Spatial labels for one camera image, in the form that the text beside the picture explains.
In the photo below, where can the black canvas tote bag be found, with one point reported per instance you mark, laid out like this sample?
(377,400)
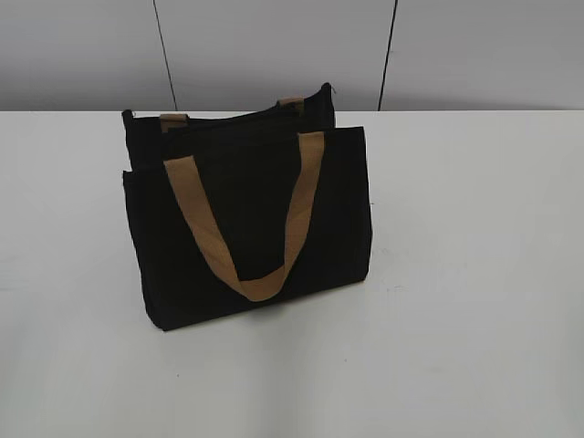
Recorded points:
(230,215)

